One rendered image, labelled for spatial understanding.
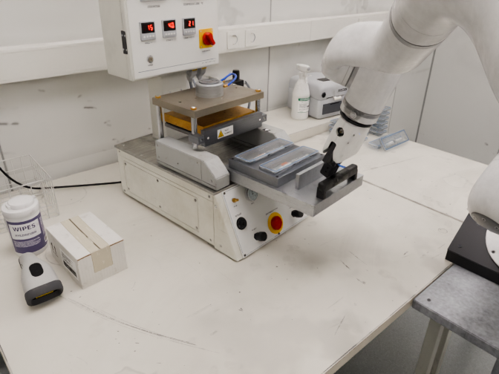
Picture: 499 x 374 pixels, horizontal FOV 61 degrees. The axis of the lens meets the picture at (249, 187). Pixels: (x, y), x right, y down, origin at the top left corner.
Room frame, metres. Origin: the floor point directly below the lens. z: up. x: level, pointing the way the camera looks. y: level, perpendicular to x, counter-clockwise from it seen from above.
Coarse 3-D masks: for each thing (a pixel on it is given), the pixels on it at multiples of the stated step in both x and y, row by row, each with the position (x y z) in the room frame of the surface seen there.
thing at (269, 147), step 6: (264, 144) 1.08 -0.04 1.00; (270, 144) 1.08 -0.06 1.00; (276, 144) 1.08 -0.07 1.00; (282, 144) 1.08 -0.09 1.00; (288, 144) 1.09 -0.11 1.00; (252, 150) 1.04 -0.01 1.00; (258, 150) 1.04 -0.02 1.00; (264, 150) 1.04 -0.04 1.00; (270, 150) 1.04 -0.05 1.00; (240, 156) 1.00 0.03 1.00; (246, 156) 1.00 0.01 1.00; (252, 156) 1.00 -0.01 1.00; (258, 156) 1.00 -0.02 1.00
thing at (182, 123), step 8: (168, 112) 1.18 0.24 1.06; (176, 112) 1.18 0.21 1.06; (216, 112) 1.19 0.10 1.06; (224, 112) 1.19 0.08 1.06; (232, 112) 1.19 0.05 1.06; (240, 112) 1.19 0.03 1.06; (248, 112) 1.19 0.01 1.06; (168, 120) 1.16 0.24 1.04; (176, 120) 1.14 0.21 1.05; (184, 120) 1.11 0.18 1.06; (200, 120) 1.11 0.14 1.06; (208, 120) 1.11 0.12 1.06; (216, 120) 1.12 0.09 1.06; (224, 120) 1.12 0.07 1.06; (176, 128) 1.14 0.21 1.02; (184, 128) 1.12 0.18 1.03; (200, 128) 1.07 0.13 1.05
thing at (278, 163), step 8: (288, 152) 1.03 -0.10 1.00; (296, 152) 1.03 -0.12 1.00; (304, 152) 1.03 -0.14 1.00; (312, 152) 1.03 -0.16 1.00; (272, 160) 0.97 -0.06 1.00; (280, 160) 0.97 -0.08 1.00; (288, 160) 0.98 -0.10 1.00; (296, 160) 0.98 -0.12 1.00; (272, 168) 0.93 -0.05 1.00; (280, 168) 0.93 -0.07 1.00
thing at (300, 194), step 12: (228, 168) 0.99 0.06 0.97; (312, 168) 0.92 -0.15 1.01; (240, 180) 0.96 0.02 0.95; (252, 180) 0.93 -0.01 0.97; (300, 180) 0.89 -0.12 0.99; (312, 180) 0.92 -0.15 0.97; (348, 180) 0.94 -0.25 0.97; (360, 180) 0.96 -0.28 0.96; (264, 192) 0.90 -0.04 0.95; (276, 192) 0.88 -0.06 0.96; (288, 192) 0.87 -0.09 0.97; (300, 192) 0.87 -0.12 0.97; (312, 192) 0.87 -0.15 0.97; (336, 192) 0.88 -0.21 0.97; (348, 192) 0.92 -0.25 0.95; (288, 204) 0.86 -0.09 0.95; (300, 204) 0.83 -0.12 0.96; (312, 204) 0.82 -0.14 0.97; (324, 204) 0.84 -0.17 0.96; (312, 216) 0.81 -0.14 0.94
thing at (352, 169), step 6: (342, 168) 0.92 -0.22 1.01; (348, 168) 0.92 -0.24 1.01; (354, 168) 0.93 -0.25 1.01; (336, 174) 0.89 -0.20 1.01; (342, 174) 0.89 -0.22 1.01; (348, 174) 0.91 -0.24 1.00; (354, 174) 0.94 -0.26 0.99; (324, 180) 0.85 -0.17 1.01; (330, 180) 0.86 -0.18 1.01; (336, 180) 0.87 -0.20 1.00; (342, 180) 0.89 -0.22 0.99; (318, 186) 0.85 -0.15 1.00; (324, 186) 0.84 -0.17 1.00; (330, 186) 0.85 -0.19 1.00; (318, 192) 0.84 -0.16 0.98; (324, 192) 0.84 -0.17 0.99; (324, 198) 0.84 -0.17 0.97
